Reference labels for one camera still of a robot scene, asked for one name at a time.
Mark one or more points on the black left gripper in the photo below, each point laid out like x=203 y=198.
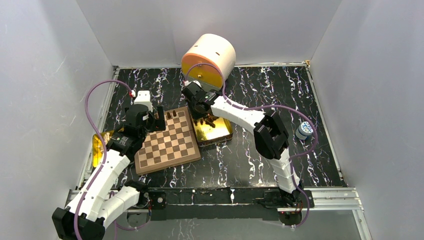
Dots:
x=158 y=124

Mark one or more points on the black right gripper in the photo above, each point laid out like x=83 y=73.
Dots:
x=196 y=116

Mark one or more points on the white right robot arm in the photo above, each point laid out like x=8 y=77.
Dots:
x=270 y=135

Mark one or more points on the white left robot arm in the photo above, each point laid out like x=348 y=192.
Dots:
x=91 y=211

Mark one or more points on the wooden chess board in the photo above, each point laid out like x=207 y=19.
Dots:
x=176 y=145

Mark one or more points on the gold tin with dark pieces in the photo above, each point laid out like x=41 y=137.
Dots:
x=211 y=129

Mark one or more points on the gold tin with light pieces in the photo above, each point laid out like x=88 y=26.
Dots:
x=97 y=147

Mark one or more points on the round pastel drawer cabinet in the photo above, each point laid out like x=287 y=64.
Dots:
x=209 y=61

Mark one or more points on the blue white round cap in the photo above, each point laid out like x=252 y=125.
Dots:
x=304 y=131

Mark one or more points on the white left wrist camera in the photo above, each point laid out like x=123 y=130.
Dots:
x=142 y=97

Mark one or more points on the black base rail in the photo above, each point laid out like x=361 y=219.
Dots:
x=263 y=203

